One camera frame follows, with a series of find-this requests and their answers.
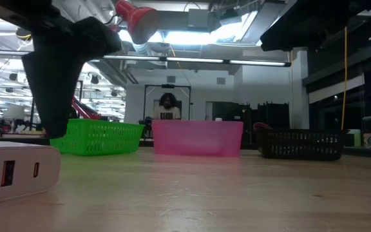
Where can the black ceiling camera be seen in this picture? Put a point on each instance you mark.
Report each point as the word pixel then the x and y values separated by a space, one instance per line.
pixel 22 33

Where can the grey wall vent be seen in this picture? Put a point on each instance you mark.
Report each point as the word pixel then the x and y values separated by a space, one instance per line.
pixel 171 79
pixel 221 80

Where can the white lamp shade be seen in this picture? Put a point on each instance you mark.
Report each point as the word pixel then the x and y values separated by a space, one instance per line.
pixel 15 111

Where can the small white object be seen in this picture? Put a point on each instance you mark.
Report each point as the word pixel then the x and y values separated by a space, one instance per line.
pixel 218 119

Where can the long ceiling light bar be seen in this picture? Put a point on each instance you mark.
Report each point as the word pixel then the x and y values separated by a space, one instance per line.
pixel 192 60

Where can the green and white cup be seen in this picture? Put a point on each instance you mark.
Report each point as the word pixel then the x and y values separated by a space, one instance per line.
pixel 356 138

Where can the pink plastic bin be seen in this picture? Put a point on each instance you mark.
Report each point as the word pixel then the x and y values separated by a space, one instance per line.
pixel 198 135

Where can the red curved object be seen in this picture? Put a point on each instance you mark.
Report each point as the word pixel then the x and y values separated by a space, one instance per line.
pixel 261 124

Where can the person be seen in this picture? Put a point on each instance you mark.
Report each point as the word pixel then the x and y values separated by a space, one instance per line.
pixel 167 112

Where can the black storage shelves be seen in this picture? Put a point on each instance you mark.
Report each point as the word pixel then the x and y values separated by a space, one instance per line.
pixel 269 116

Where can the black plastic basket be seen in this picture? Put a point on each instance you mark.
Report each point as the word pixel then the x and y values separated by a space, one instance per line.
pixel 301 145

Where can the printed drink can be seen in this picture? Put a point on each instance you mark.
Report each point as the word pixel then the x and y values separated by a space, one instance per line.
pixel 368 140

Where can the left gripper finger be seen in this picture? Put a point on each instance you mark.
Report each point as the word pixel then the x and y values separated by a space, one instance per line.
pixel 55 93

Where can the large white USB charger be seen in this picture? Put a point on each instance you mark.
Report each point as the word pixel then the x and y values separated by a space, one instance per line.
pixel 18 174

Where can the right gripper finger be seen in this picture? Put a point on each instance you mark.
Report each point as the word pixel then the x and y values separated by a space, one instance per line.
pixel 295 32

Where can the green plastic basket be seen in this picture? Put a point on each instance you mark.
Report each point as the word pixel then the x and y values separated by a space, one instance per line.
pixel 108 137

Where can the red desk lamp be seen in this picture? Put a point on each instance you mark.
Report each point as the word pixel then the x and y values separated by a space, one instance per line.
pixel 137 17

